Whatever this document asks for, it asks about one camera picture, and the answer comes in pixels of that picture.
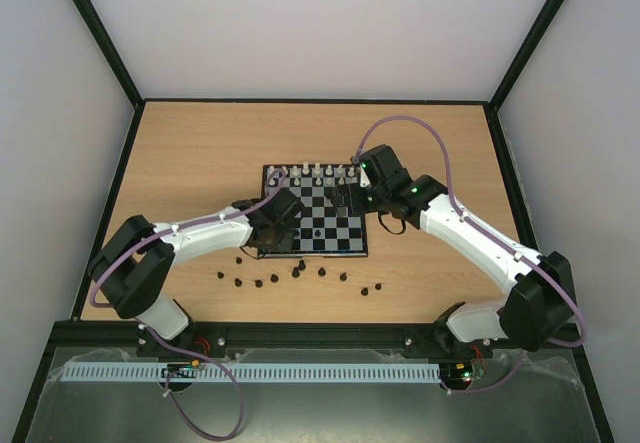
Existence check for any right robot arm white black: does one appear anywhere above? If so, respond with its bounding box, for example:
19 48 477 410
326 145 574 355

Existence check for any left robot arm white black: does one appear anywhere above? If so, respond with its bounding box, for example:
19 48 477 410
88 188 303 341

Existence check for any black and white chessboard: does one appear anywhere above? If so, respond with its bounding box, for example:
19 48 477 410
258 162 368 258

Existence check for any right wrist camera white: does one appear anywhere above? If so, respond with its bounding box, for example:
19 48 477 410
359 168 371 188

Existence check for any black aluminium rail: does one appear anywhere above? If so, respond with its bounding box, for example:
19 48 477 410
49 320 581 362

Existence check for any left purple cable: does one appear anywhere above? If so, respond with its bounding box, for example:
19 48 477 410
89 168 248 439

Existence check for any light blue cable duct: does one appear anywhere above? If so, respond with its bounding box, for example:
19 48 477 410
60 362 441 384

